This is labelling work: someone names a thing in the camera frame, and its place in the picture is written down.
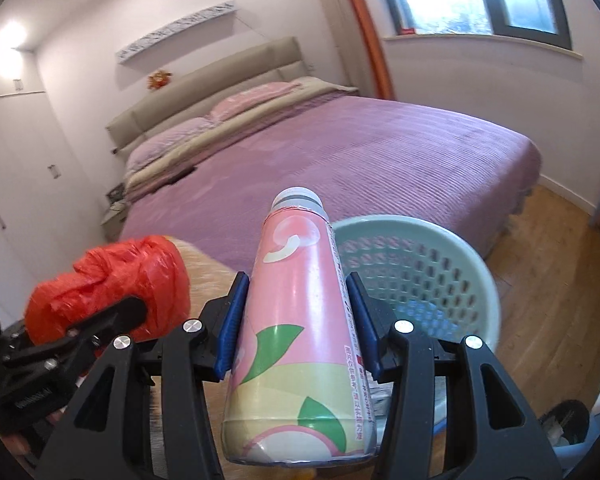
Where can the small red box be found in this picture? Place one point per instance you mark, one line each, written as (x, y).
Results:
(408, 31)

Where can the orange plush toy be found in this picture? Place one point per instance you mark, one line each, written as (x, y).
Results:
(160, 80)

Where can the white wardrobe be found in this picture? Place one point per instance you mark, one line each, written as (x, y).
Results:
(30, 160)

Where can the beige padded headboard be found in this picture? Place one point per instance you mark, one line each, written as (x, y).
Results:
(205, 90)

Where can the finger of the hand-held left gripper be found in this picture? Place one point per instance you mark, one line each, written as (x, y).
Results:
(107, 317)

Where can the person's left hand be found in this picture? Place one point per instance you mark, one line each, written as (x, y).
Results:
(16, 444)

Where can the small picture frame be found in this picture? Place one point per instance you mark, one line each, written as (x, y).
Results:
(115, 193)

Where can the white wall shelf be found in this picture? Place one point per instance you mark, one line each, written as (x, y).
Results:
(175, 32)

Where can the green plastic basket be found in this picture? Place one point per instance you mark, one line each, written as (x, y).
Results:
(430, 280)

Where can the pink drink bottle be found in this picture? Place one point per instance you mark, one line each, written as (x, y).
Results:
(290, 335)

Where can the beige nightstand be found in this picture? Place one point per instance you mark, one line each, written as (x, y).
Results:
(115, 220)

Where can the pink pillow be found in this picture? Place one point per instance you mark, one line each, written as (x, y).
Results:
(170, 142)
(255, 100)

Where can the beige and orange curtain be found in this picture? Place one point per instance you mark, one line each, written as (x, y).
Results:
(375, 60)

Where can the ceiling spotlight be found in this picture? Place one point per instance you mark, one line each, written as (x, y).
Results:
(11, 36)

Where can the yellow and brown round rug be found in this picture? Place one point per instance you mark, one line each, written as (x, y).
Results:
(205, 275)

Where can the orange plastic bag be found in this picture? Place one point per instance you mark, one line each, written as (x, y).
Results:
(120, 275)

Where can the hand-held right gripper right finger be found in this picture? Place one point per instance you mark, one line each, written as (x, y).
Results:
(366, 332)

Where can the bed with pink bedspread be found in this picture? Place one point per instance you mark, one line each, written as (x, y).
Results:
(380, 160)

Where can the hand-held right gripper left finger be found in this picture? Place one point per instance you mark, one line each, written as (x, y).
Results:
(230, 332)

